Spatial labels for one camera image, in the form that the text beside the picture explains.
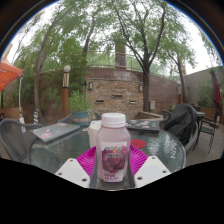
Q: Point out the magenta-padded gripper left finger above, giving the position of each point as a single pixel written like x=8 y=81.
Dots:
x=75 y=171

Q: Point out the grey laptop with stickers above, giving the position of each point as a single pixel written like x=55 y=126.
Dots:
x=55 y=131

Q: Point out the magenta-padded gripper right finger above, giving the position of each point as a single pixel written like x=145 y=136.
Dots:
x=150 y=170

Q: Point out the black jacket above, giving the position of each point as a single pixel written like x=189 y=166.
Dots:
x=181 y=121

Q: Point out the maroon closed patio umbrella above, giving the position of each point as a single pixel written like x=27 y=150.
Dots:
x=216 y=91

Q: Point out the blue yellow striped post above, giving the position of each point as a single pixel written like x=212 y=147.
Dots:
x=36 y=116

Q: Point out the wooden lamp post white globe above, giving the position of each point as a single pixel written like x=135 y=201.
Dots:
x=65 y=96

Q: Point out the orange canopy tent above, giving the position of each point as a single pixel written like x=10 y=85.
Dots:
x=8 y=73

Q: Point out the black wall lantern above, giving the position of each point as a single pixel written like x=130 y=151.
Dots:
x=90 y=86
x=140 y=88

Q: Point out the black laptop with stickers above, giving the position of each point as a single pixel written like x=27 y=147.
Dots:
x=143 y=125

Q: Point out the black metal patio chair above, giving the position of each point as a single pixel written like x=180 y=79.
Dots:
x=210 y=130

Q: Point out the pink juice bottle white cap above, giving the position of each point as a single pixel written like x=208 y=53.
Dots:
x=113 y=150

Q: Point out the green plant in teal pot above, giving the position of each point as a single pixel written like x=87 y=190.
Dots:
x=80 y=106

